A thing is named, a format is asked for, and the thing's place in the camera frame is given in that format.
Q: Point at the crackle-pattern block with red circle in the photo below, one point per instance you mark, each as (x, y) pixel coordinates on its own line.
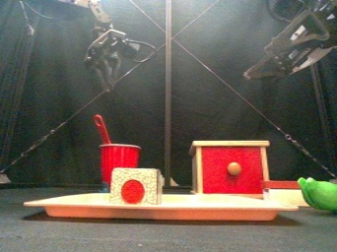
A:
(132, 190)

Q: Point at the red ribbed plastic cup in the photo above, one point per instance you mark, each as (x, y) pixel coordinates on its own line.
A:
(119, 157)

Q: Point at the green plastic toy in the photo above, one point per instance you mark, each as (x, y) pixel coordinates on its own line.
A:
(319, 195)

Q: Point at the vertical metal frame pole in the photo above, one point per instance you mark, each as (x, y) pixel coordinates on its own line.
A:
(167, 114)

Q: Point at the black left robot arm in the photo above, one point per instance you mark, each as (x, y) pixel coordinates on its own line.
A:
(100, 13)

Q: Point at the cream plastic tray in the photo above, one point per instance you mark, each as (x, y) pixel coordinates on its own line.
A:
(184, 206)

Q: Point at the wooden drawer box frame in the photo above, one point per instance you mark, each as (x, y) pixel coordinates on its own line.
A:
(196, 170)

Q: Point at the red and white box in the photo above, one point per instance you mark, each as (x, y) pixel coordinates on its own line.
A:
(282, 192)

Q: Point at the black cloth backdrop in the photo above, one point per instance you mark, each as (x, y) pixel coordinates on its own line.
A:
(65, 157)

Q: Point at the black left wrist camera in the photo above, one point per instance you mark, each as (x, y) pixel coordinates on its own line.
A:
(130, 50)

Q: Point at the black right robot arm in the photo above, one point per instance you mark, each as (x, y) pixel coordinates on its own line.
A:
(287, 8)

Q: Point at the pale frame foot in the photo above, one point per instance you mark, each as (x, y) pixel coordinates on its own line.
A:
(4, 179)

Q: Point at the red drawer with wooden knob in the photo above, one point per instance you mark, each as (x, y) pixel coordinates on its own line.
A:
(219, 180)

